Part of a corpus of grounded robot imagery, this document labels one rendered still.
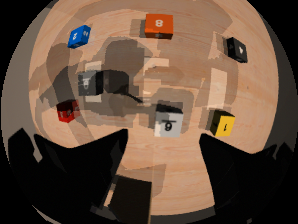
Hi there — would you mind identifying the blue block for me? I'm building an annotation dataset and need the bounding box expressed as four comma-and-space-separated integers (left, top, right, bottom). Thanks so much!
68, 26, 90, 48

